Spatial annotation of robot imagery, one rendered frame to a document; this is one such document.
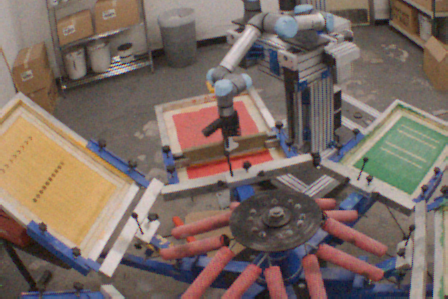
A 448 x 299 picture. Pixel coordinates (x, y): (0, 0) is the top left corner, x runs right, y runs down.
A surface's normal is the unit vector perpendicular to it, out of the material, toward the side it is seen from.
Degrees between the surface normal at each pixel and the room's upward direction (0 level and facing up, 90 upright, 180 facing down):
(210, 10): 90
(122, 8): 89
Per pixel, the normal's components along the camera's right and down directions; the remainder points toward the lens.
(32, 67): 0.29, 0.49
